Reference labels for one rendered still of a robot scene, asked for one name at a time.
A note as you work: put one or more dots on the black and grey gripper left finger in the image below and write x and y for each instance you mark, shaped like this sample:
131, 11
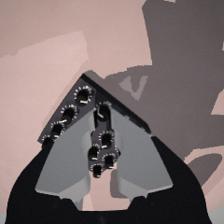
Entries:
60, 170

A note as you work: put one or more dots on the dark grey knob box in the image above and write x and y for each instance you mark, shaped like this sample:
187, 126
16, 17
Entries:
102, 155

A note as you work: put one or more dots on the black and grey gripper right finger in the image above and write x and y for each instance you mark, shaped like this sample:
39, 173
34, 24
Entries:
147, 167

